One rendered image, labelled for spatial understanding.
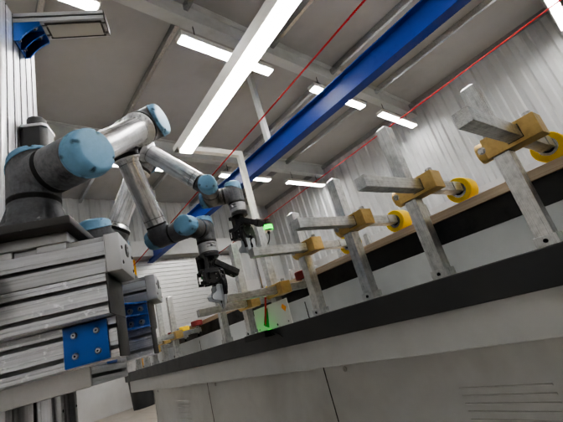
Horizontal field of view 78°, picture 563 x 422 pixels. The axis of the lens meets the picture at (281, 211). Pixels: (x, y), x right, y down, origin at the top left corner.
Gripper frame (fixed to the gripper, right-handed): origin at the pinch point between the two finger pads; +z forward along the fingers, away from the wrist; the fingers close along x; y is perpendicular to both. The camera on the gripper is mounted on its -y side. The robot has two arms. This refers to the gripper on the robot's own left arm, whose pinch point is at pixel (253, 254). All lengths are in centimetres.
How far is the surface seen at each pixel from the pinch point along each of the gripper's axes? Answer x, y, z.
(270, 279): -6.3, -1.0, 11.0
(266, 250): 21.9, -21.3, 6.3
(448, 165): -736, -58, -213
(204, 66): -259, 194, -398
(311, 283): 2.1, -23.9, 19.2
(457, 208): 0, -79, 12
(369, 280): 10, -48, 25
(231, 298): 15.8, 3.1, 16.4
